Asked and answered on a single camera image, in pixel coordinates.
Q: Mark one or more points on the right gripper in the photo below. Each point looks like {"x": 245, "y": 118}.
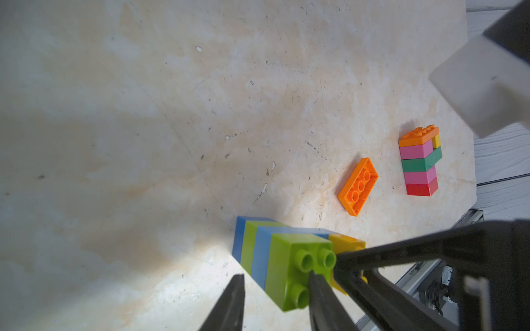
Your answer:
{"x": 491, "y": 271}

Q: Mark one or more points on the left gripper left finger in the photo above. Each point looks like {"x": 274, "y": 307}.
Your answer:
{"x": 228, "y": 312}

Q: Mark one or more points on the aluminium front rail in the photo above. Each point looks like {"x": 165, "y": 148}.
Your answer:
{"x": 411, "y": 280}

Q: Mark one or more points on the blue small lego brick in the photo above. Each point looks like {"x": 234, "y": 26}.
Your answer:
{"x": 239, "y": 234}

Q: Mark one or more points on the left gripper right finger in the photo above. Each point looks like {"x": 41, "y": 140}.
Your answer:
{"x": 325, "y": 310}

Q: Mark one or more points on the dark green lego brick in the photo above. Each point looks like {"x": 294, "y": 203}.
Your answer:
{"x": 423, "y": 164}

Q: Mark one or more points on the lime green lego brick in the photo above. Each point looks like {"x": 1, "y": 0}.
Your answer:
{"x": 248, "y": 244}

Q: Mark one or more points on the red lego brick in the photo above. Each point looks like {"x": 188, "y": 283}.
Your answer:
{"x": 422, "y": 189}

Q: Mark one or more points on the orange lego brick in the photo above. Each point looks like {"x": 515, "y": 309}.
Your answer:
{"x": 419, "y": 136}
{"x": 358, "y": 187}

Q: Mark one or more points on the yellow lego brick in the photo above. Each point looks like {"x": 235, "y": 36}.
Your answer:
{"x": 343, "y": 243}
{"x": 436, "y": 141}

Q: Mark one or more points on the blue long lego brick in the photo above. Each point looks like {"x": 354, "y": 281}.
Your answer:
{"x": 263, "y": 246}

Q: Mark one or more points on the orange lego brick front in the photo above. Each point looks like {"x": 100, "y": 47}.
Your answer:
{"x": 419, "y": 136}

